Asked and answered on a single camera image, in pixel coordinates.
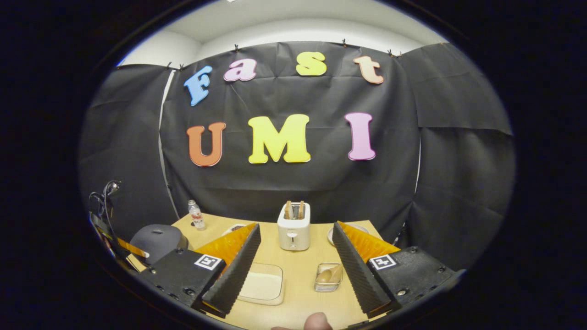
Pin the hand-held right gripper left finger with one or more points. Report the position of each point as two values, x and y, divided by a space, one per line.
236 275

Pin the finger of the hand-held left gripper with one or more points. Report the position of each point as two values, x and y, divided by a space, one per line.
133 248

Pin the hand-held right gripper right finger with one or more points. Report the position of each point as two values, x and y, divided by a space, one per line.
360 275

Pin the dark grey rice cooker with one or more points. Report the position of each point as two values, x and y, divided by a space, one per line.
158 240

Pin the white divided sauce dish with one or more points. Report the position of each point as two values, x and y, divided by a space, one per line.
234 228

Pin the white round plate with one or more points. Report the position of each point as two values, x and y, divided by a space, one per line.
355 228

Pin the small clear water bottle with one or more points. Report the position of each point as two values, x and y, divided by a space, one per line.
197 217

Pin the white toaster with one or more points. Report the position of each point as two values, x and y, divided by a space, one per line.
293 233

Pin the toast slice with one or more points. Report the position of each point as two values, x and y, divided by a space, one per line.
288 210
301 210

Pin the black backdrop cloth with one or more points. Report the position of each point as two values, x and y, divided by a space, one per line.
293 178

